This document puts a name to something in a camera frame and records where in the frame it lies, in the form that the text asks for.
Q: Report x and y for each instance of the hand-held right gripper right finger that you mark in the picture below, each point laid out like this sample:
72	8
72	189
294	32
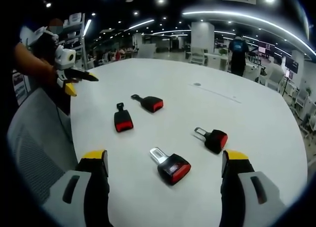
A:
244	187

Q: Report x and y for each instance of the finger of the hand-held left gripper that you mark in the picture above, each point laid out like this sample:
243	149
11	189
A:
82	75
70	89

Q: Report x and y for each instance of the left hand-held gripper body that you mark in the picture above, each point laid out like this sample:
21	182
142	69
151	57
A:
64	58

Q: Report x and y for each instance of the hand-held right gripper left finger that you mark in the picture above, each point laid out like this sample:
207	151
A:
81	187

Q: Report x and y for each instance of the seat belt buckle metal tongue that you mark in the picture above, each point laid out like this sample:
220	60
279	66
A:
214	139
172	166

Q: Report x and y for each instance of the seat belt buckle black tongue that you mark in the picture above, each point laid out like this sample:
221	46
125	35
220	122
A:
122	119
150	102

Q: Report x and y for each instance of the person's left forearm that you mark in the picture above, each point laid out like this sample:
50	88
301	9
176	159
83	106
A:
34	64

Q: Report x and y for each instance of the white storage shelf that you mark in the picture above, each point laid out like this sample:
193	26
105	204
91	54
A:
74	39

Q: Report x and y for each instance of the grey mesh office chair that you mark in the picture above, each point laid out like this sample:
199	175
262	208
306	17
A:
37	128

